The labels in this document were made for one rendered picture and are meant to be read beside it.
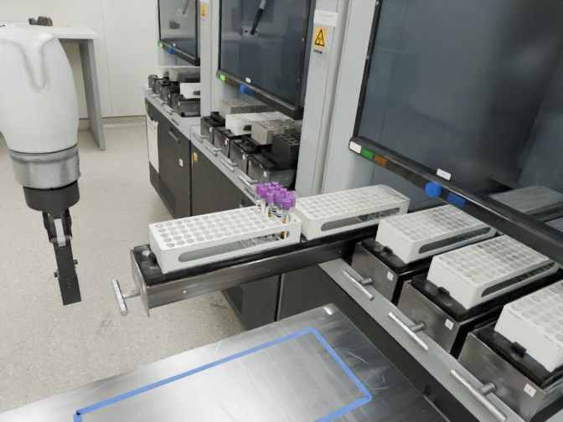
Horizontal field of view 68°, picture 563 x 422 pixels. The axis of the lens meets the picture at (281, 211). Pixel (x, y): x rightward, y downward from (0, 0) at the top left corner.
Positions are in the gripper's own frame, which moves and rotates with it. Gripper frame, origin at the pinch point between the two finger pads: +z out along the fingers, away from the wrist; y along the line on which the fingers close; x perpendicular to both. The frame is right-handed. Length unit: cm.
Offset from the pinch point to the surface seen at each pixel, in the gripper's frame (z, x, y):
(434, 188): -19, -63, -21
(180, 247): -6.6, -18.5, -5.0
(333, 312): -2.2, -37.7, -26.8
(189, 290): 2.3, -19.5, -6.8
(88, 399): -2.1, 0.3, -27.3
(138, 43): 4, -91, 350
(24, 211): 80, 15, 194
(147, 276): -1.8, -12.3, -5.0
